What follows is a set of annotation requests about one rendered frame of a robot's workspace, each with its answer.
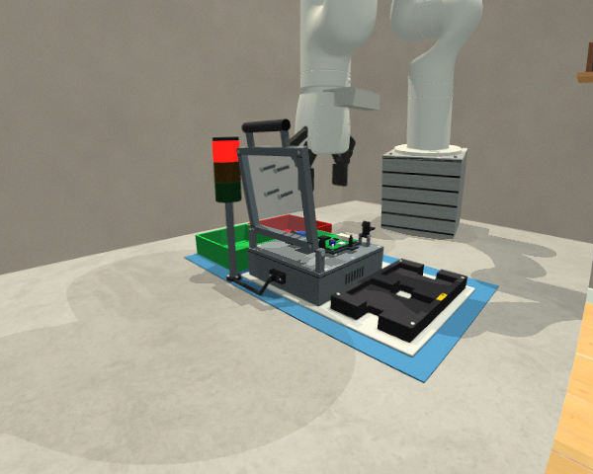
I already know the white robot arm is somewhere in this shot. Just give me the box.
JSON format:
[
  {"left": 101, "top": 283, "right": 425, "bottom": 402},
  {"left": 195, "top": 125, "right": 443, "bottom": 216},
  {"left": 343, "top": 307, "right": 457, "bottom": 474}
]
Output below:
[{"left": 300, "top": 0, "right": 482, "bottom": 156}]

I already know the green open bin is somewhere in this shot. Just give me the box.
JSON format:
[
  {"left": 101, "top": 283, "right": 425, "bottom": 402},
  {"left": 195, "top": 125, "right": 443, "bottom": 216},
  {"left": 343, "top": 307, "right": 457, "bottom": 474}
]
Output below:
[{"left": 196, "top": 224, "right": 277, "bottom": 272}]

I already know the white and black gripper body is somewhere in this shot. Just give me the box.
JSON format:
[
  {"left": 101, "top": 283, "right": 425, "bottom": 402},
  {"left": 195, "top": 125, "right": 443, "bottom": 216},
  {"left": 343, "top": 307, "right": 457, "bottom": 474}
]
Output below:
[{"left": 295, "top": 90, "right": 350, "bottom": 155}]

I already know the red bin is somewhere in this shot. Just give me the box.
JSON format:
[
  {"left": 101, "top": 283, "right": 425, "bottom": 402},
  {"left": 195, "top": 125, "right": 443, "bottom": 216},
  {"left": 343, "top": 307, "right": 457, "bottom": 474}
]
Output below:
[{"left": 316, "top": 220, "right": 332, "bottom": 233}]

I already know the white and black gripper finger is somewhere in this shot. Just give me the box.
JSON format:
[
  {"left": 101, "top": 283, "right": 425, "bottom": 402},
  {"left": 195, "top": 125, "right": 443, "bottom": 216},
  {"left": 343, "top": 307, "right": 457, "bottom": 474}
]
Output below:
[
  {"left": 290, "top": 126, "right": 316, "bottom": 190},
  {"left": 331, "top": 135, "right": 356, "bottom": 187}
]

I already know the green circuit board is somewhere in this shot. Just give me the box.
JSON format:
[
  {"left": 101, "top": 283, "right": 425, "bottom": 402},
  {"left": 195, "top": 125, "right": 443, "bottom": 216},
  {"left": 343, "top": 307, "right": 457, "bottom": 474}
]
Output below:
[{"left": 317, "top": 230, "right": 350, "bottom": 250}]

